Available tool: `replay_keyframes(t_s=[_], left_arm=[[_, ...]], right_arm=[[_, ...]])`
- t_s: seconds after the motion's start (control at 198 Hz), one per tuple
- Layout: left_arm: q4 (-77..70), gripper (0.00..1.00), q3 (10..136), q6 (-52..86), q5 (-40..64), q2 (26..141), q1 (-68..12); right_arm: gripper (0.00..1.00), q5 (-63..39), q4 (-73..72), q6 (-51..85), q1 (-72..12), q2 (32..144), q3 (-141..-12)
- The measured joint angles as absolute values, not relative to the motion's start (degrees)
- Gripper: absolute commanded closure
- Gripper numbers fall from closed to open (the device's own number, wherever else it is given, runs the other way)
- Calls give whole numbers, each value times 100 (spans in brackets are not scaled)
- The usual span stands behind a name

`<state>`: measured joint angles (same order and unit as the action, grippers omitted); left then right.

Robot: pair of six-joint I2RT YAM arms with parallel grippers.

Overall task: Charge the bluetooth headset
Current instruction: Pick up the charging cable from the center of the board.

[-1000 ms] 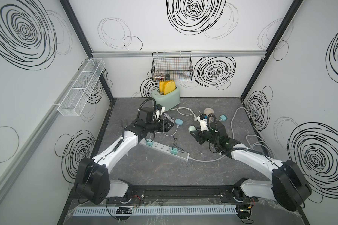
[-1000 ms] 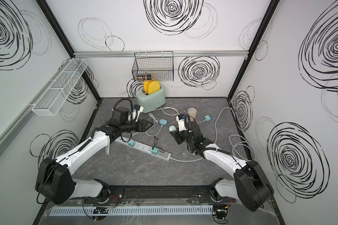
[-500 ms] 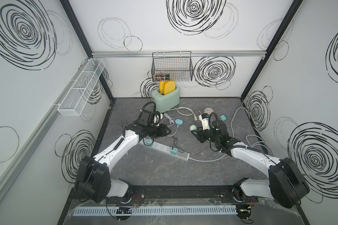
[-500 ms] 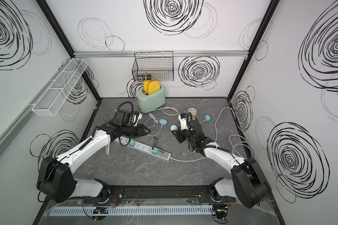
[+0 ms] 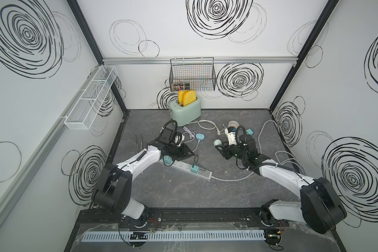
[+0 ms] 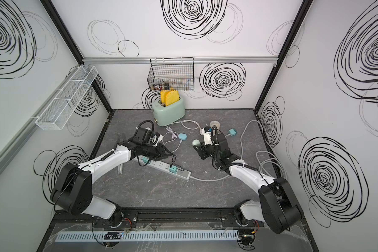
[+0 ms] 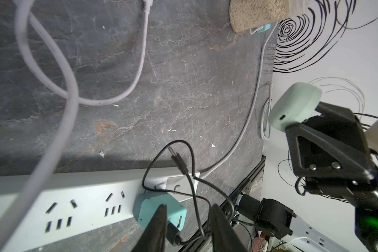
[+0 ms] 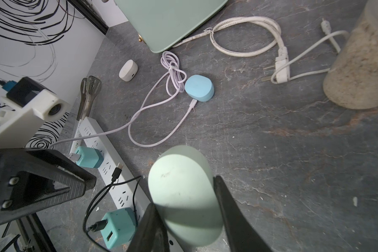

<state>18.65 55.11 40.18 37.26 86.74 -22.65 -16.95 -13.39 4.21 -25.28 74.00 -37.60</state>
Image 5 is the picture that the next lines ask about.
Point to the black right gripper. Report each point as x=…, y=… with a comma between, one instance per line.
x=226, y=151

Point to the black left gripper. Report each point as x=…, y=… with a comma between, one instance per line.
x=184, y=153

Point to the teal charger with lilac cable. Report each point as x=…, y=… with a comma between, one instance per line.
x=167, y=160

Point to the mint green earbud case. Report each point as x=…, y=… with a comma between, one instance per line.
x=218, y=143

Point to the teal charger with black cable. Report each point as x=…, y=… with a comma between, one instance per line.
x=194, y=169

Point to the blue earbud case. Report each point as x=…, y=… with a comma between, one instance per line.
x=200, y=136

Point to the teal charger with white cable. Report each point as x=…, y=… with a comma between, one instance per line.
x=250, y=132

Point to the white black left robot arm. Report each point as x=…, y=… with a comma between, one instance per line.
x=113, y=188

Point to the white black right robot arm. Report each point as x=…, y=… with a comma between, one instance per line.
x=319, y=206

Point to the white power strip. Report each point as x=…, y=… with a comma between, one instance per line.
x=185, y=167

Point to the mint green toaster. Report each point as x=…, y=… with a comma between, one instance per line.
x=184, y=115

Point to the yellow toast slices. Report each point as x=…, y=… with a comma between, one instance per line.
x=186, y=97

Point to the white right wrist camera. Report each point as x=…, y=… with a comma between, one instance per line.
x=230, y=132

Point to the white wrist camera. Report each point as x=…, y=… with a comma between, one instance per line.
x=179, y=138
x=230, y=132

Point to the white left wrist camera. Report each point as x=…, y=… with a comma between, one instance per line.
x=179, y=138

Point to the black wire wall basket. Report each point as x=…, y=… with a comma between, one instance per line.
x=196, y=74

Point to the white slotted cable duct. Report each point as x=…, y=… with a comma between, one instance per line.
x=159, y=236

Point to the white wire wall shelf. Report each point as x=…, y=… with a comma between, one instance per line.
x=94, y=93

